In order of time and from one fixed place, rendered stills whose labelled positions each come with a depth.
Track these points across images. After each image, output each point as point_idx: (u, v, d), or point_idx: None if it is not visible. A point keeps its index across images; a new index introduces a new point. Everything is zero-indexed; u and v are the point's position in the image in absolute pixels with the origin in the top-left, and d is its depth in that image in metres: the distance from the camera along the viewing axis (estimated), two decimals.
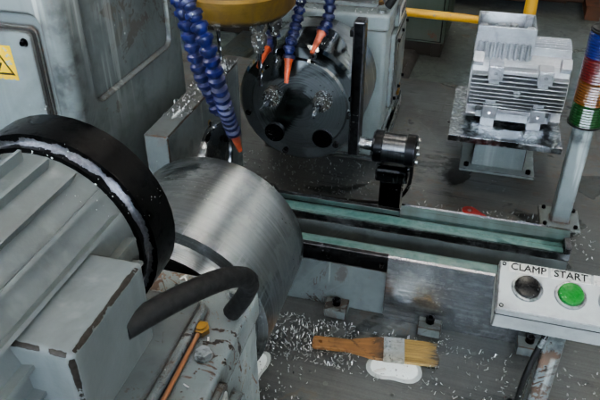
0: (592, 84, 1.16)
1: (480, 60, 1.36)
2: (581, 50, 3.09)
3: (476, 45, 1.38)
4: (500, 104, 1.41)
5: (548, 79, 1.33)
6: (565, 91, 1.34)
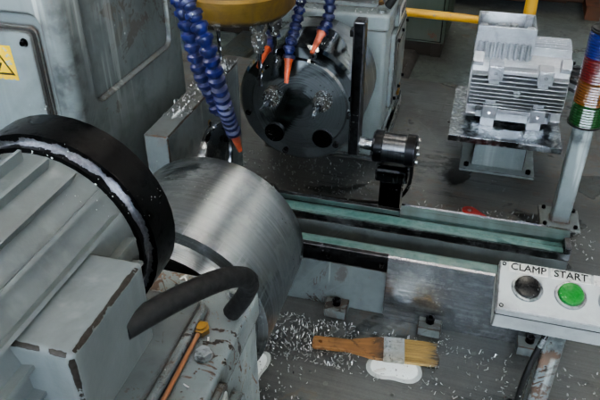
0: (592, 84, 1.16)
1: (480, 60, 1.36)
2: (581, 50, 3.09)
3: (476, 45, 1.38)
4: (500, 104, 1.41)
5: (548, 79, 1.33)
6: (565, 91, 1.34)
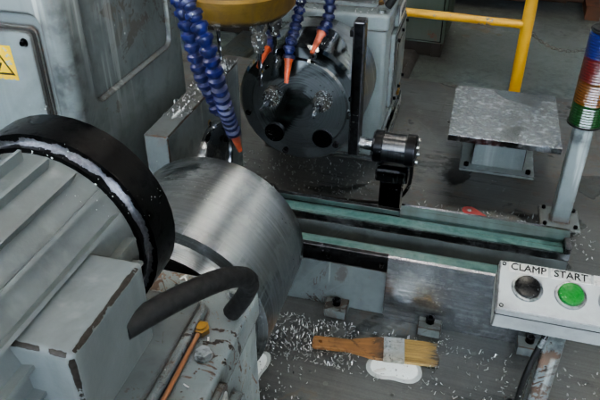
0: (592, 84, 1.16)
1: None
2: (581, 50, 3.09)
3: None
4: None
5: None
6: None
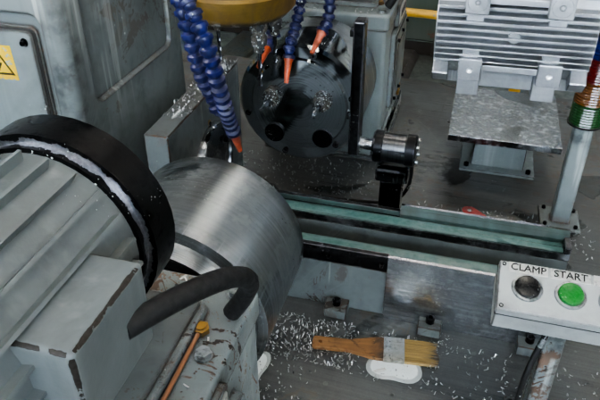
0: (592, 84, 1.16)
1: None
2: None
3: None
4: (487, 57, 0.86)
5: (568, 9, 0.78)
6: (596, 29, 0.79)
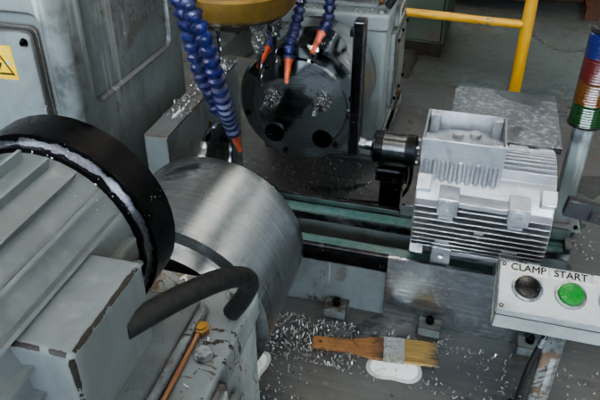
0: (592, 84, 1.16)
1: (426, 187, 0.96)
2: (581, 50, 3.09)
3: (420, 164, 0.97)
4: (456, 243, 1.00)
5: (522, 220, 0.92)
6: (546, 236, 0.93)
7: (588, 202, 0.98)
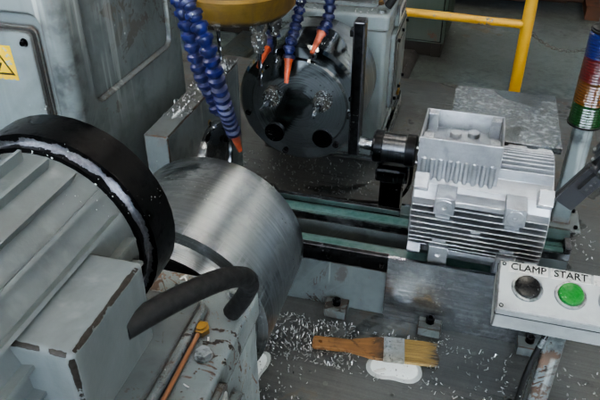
0: (592, 84, 1.16)
1: (423, 185, 0.96)
2: (581, 50, 3.09)
3: (418, 163, 0.97)
4: (454, 242, 1.00)
5: (519, 220, 0.92)
6: (544, 236, 0.93)
7: (569, 182, 0.91)
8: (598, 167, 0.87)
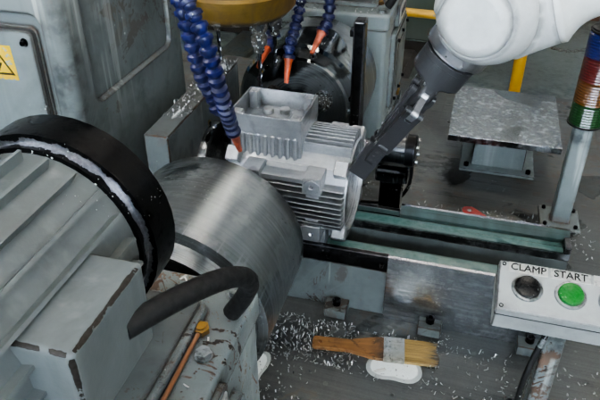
0: (592, 84, 1.16)
1: (233, 157, 1.03)
2: (581, 50, 3.09)
3: None
4: None
5: (313, 188, 0.98)
6: (339, 204, 0.99)
7: (359, 154, 0.98)
8: (377, 138, 0.93)
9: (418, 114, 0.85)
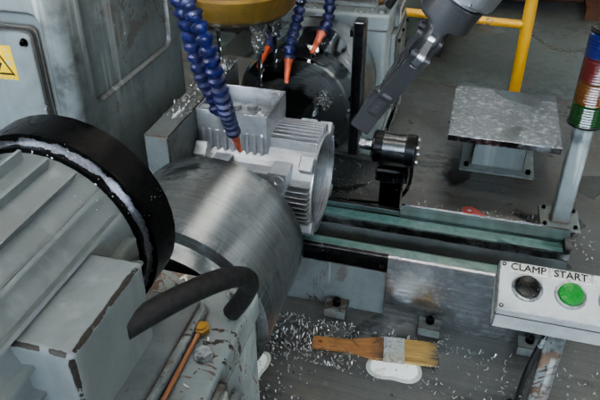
0: (592, 84, 1.16)
1: (201, 153, 1.04)
2: (581, 50, 3.09)
3: (199, 133, 1.05)
4: None
5: (279, 183, 1.00)
6: (304, 198, 1.01)
7: (362, 106, 0.94)
8: (380, 87, 0.89)
9: (424, 57, 0.81)
